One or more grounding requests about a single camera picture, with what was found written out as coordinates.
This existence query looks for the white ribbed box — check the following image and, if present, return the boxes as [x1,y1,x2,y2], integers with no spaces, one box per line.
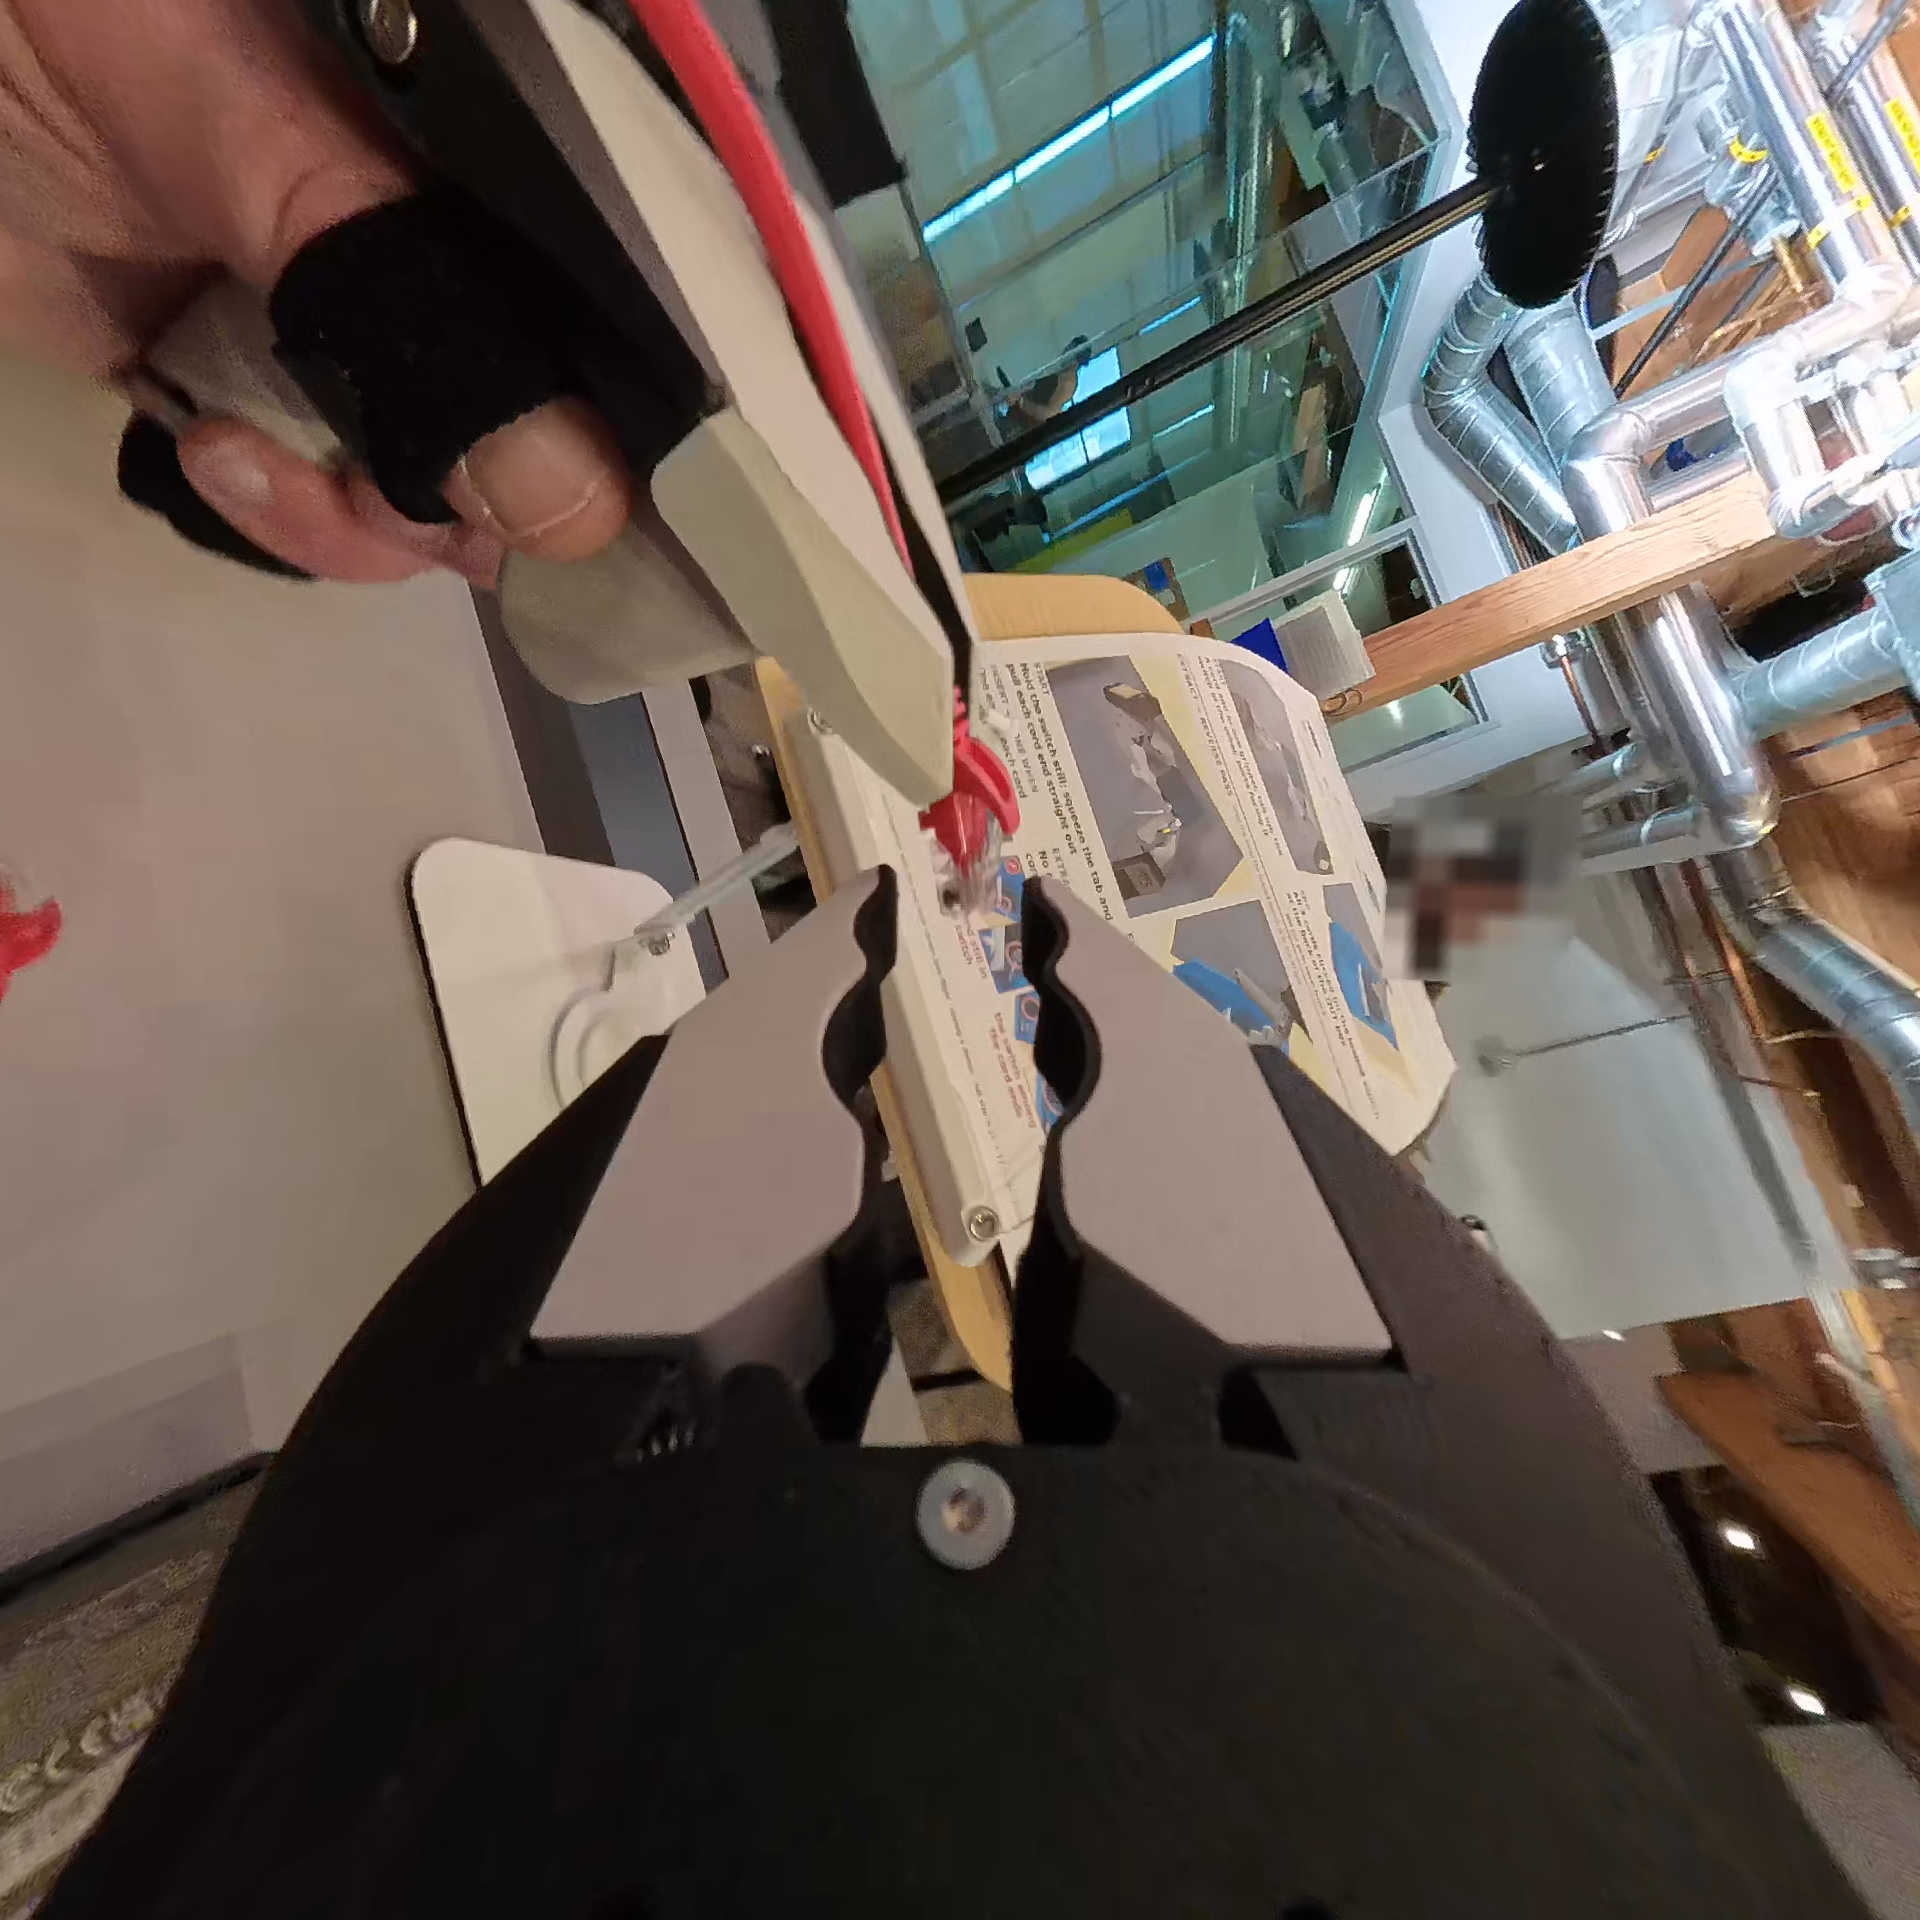
[1283,599,1367,691]

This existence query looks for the black pole stand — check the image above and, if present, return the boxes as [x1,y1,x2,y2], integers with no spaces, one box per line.
[937,0,1626,512]

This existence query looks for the white board stand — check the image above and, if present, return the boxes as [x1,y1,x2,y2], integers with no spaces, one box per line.
[413,822,805,1190]

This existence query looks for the silver ventilation duct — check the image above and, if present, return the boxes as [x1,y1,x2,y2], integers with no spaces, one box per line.
[1417,0,1920,1081]

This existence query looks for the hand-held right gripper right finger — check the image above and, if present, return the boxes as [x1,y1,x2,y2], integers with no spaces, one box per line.
[1018,877,1394,1360]

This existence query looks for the printed instruction sheet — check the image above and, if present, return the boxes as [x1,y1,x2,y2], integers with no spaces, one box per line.
[787,638,1457,1269]

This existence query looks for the wooden display board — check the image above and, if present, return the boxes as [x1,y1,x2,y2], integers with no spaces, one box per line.
[750,574,1466,1390]

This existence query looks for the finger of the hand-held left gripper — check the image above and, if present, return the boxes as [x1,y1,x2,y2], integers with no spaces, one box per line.
[526,0,966,800]
[816,193,977,705]

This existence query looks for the person's left hand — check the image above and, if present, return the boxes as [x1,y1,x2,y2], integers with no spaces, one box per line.
[0,0,634,590]

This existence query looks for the red ethernet cable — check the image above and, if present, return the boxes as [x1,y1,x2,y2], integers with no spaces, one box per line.
[0,0,1030,1009]

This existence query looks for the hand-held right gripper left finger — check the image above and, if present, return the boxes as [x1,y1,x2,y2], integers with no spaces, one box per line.
[534,866,903,1344]

